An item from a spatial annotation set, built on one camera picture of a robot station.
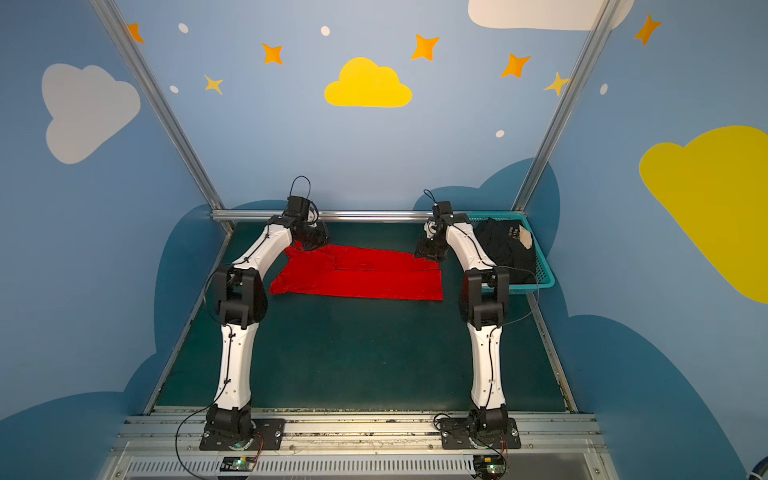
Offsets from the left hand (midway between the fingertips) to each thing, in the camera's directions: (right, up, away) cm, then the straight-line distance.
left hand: (335, 237), depth 103 cm
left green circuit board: (-18, -57, -32) cm, 68 cm away
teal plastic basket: (+71, -13, -6) cm, 72 cm away
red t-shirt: (+5, -13, +4) cm, 14 cm away
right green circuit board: (+43, -58, -32) cm, 79 cm away
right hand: (+31, -5, -1) cm, 31 cm away
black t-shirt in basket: (+59, -4, -2) cm, 60 cm away
